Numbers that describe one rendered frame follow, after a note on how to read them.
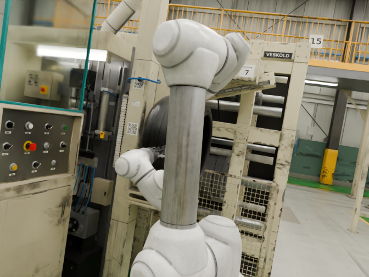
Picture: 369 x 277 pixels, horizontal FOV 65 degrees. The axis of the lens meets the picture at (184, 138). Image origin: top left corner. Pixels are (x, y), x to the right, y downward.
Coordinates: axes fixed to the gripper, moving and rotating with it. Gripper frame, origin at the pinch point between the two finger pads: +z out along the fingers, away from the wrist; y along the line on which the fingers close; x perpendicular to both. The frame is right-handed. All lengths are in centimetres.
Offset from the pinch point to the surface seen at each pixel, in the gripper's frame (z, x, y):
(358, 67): 634, -114, -198
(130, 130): 24.3, -1.7, 33.4
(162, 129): 5.7, -9.1, 4.4
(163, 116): 9.7, -15.7, 6.1
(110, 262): 12, 84, 34
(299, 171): 961, 230, -143
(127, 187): 8.6, 29.0, 24.0
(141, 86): 28, -30, 31
